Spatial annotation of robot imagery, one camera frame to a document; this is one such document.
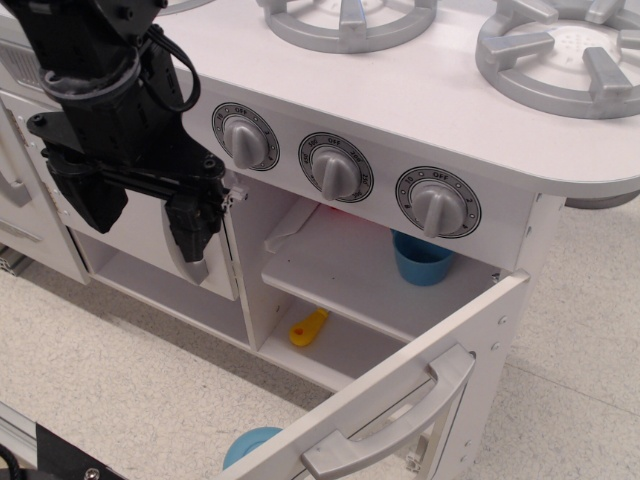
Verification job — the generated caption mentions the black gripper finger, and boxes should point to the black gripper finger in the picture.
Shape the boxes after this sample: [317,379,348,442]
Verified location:
[166,194,222,263]
[46,149,128,234]

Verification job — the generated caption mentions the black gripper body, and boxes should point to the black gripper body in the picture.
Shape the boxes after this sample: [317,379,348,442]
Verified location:
[28,47,225,205]

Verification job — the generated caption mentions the white oven door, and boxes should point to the white oven door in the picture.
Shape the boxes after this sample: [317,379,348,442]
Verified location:
[219,270,531,479]

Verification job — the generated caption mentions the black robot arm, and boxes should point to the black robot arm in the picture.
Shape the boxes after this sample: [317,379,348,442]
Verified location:
[6,1,225,263]

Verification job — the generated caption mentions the white far-left door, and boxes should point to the white far-left door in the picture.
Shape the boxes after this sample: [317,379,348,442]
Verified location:
[1,92,89,284]

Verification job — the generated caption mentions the grey left control knob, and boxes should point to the grey left control knob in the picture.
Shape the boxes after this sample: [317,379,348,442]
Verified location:
[212,102,280,171]

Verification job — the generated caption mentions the grey control knob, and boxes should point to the grey control knob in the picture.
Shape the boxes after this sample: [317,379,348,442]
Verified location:
[395,166,482,239]
[298,132,374,203]
[212,102,280,171]

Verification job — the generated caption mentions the grey middle control knob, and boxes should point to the grey middle control knob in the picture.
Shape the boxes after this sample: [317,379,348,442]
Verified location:
[298,132,374,203]

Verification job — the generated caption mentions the yellow toy utensil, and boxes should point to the yellow toy utensil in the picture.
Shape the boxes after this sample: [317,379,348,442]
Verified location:
[289,308,330,347]

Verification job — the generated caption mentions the white toy kitchen unit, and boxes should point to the white toy kitchen unit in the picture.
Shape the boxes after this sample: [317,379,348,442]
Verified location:
[0,0,640,480]

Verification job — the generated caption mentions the blue round lid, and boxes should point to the blue round lid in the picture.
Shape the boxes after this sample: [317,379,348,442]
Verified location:
[223,427,282,470]

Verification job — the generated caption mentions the blue plastic cup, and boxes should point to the blue plastic cup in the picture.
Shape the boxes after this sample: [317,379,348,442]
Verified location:
[391,230,454,286]

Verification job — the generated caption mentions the grey middle burner grate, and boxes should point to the grey middle burner grate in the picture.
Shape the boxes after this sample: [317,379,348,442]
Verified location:
[258,1,438,54]

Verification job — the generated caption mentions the grey burner grate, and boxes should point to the grey burner grate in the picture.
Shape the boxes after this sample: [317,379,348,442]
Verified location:
[258,1,438,54]
[475,1,639,120]

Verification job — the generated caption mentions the grey right control knob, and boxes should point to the grey right control knob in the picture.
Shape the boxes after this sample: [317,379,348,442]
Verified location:
[395,166,482,239]

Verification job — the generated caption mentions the grey right burner grate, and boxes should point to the grey right burner grate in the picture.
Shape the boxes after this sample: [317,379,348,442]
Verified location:
[475,1,639,120]

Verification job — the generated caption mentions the white cabinet door grey handle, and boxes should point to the white cabinet door grey handle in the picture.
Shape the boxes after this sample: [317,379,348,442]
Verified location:
[61,190,238,300]

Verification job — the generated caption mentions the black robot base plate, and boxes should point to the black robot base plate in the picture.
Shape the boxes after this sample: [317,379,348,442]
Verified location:
[0,423,126,480]

